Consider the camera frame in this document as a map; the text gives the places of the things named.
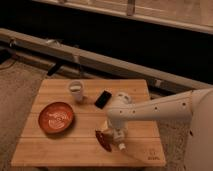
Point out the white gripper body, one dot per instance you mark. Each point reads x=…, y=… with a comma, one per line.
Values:
x=118, y=130

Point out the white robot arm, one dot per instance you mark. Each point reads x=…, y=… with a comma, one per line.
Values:
x=196, y=105

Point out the black phone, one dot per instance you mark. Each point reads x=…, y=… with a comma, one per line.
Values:
x=103, y=99

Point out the white cup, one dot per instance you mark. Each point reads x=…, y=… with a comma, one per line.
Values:
x=76, y=90

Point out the wooden table board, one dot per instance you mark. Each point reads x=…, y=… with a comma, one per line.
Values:
x=78, y=147

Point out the orange ceramic bowl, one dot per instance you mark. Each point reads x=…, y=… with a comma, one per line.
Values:
x=55, y=117

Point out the black object on floor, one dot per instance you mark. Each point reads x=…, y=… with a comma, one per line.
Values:
x=54, y=69

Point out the metal floor rail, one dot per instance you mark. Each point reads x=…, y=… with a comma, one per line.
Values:
x=155, y=78

